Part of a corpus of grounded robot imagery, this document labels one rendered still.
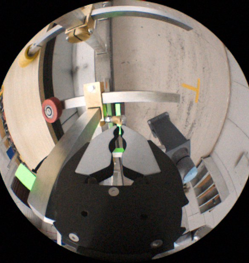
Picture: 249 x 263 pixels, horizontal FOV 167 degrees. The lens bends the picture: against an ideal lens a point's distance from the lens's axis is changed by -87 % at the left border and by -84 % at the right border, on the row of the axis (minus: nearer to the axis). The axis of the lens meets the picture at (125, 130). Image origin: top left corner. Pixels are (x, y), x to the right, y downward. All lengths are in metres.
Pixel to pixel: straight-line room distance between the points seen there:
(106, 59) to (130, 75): 0.72
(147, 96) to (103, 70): 0.24
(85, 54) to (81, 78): 0.15
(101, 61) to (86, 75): 0.14
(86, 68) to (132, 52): 0.74
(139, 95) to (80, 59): 0.42
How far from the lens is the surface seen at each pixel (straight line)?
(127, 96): 0.26
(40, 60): 0.39
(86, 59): 0.56
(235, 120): 2.60
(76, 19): 0.20
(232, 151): 2.64
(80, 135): 0.15
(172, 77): 1.28
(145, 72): 1.16
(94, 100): 0.27
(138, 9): 0.26
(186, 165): 0.78
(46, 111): 0.33
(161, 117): 1.29
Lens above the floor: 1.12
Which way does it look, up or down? 59 degrees down
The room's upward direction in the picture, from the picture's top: 178 degrees clockwise
